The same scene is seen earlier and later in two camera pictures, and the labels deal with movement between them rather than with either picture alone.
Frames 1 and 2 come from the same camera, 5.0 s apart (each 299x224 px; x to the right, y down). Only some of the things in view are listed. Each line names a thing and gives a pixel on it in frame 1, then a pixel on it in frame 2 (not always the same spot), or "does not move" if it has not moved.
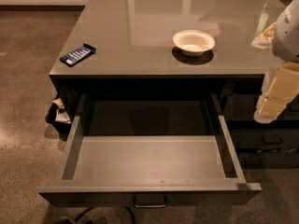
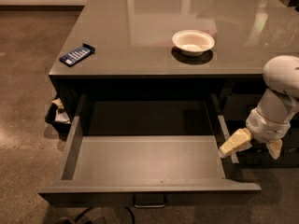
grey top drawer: [150, 152] does not move
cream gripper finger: [265, 38] to [267, 132]
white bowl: [193, 43] does not move
